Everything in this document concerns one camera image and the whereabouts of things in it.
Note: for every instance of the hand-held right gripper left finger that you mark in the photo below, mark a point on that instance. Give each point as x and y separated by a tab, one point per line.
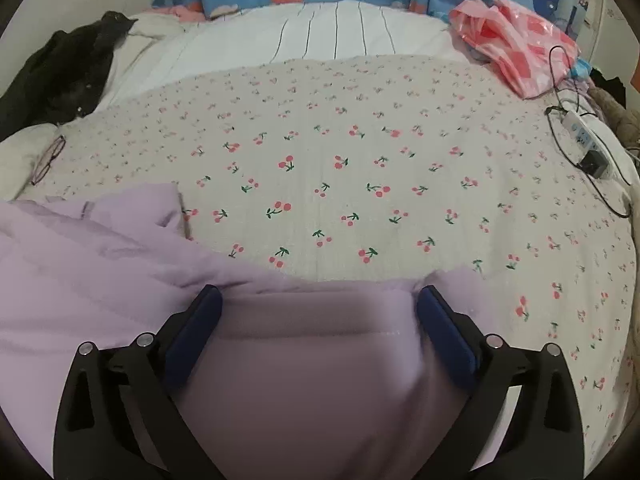
195	340

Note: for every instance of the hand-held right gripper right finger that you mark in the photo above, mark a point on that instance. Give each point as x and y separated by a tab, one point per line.
445	340

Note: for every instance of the lavender and purple jacket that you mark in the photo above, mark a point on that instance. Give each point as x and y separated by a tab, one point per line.
300	385

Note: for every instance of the dark clothes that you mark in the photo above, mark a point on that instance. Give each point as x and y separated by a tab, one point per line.
609	85

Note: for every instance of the cherry print bedsheet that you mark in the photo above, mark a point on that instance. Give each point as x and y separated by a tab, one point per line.
350	135

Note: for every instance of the black power adapter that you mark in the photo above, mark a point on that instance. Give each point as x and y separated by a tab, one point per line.
596	164

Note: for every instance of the purple eyeglasses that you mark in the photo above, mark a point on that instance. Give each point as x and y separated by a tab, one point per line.
50	157

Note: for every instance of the white pillow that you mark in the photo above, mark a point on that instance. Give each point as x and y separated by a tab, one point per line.
22	160

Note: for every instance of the beige fuzzy cloth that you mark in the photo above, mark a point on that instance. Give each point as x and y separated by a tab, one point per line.
620	115

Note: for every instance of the black jacket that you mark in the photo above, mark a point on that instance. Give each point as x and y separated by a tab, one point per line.
65	75

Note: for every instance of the pink plastic bag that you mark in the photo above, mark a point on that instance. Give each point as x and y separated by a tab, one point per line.
515	45

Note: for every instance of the blue plastic wrapper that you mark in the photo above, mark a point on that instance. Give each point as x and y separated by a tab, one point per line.
581	69

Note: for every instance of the pink cloth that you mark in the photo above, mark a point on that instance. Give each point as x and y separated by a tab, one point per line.
177	12

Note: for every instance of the white striped duvet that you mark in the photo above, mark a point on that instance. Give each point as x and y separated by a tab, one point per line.
325	30

